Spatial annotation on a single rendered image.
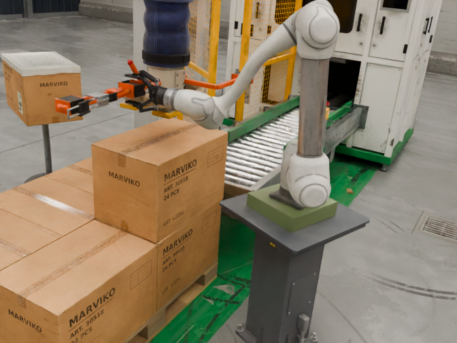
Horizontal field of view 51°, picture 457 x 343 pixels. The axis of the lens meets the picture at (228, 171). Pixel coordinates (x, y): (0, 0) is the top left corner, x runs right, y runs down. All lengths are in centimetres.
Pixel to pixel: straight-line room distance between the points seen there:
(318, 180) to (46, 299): 113
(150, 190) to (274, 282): 72
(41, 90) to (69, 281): 184
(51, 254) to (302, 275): 114
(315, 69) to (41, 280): 135
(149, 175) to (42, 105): 165
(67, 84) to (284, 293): 221
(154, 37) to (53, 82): 152
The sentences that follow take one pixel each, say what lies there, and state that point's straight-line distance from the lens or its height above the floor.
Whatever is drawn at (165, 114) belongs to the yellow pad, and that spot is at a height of 113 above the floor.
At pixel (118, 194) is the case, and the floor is 73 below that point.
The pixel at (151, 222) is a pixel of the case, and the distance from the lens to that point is 225.
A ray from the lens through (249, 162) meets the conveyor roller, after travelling 323.
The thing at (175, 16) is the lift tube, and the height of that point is 154.
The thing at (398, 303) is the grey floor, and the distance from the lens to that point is 310.
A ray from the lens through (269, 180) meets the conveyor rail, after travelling 289.
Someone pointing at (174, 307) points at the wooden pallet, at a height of 2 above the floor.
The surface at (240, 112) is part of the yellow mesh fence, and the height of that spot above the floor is 64.
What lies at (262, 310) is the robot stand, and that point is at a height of 22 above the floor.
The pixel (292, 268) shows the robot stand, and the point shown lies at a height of 53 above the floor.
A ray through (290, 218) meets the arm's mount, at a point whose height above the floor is 81.
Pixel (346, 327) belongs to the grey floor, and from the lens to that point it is 282.
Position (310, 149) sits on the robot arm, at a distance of 185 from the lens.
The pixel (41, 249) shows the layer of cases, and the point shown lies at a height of 54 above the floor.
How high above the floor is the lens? 177
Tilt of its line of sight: 23 degrees down
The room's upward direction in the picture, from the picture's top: 4 degrees clockwise
